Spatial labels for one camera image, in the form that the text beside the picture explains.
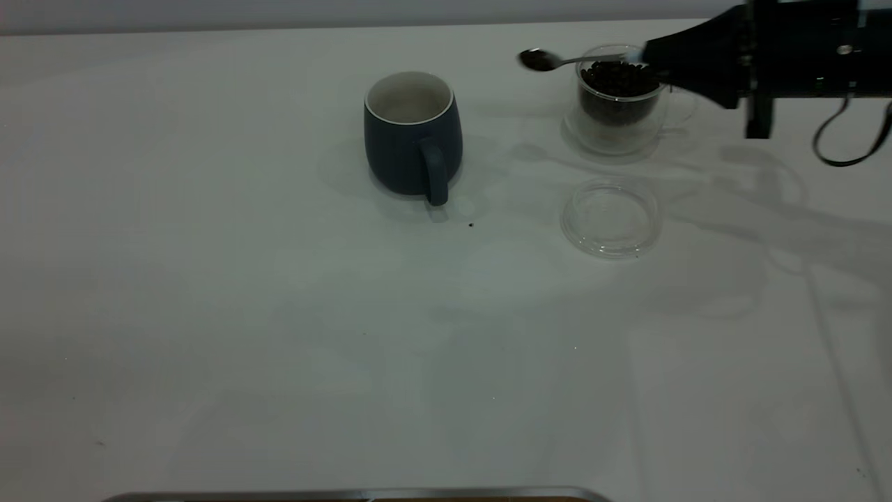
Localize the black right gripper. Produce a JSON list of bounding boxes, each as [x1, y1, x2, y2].
[[643, 0, 892, 139]]

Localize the metal spoon pale blue handle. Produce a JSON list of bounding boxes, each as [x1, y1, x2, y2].
[[518, 47, 647, 73]]

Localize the dark grey ceramic mug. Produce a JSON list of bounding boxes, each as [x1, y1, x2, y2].
[[363, 70, 464, 207]]

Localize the pile of coffee beans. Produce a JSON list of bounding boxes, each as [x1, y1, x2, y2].
[[580, 61, 661, 126]]

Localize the clear glass saucer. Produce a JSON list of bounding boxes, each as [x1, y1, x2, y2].
[[561, 178, 661, 260]]

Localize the clear double-wall glass cup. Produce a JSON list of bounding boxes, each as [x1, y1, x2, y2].
[[562, 43, 698, 158]]

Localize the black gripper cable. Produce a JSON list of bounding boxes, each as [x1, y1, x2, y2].
[[812, 96, 892, 168]]

